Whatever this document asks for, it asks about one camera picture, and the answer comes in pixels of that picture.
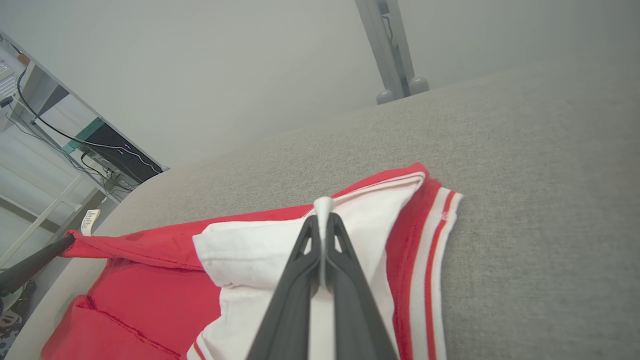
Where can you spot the red basketball jersey white trim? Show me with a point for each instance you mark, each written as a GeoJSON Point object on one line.
{"type": "Point", "coordinates": [150, 300]}

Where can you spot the white shelf rack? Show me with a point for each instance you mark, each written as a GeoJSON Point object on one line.
{"type": "Point", "coordinates": [40, 218]}

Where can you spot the black computer case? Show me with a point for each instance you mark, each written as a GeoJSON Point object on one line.
{"type": "Point", "coordinates": [120, 155]}

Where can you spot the grey partition end frame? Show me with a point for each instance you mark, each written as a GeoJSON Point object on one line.
{"type": "Point", "coordinates": [162, 167]}

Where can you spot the grey partition post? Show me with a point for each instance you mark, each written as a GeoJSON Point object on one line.
{"type": "Point", "coordinates": [380, 60]}

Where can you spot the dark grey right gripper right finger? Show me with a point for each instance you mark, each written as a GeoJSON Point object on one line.
{"type": "Point", "coordinates": [355, 315]}

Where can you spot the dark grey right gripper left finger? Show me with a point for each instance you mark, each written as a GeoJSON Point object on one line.
{"type": "Point", "coordinates": [290, 315]}

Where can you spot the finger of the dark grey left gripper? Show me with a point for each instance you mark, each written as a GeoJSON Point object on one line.
{"type": "Point", "coordinates": [30, 262]}
{"type": "Point", "coordinates": [25, 276]}

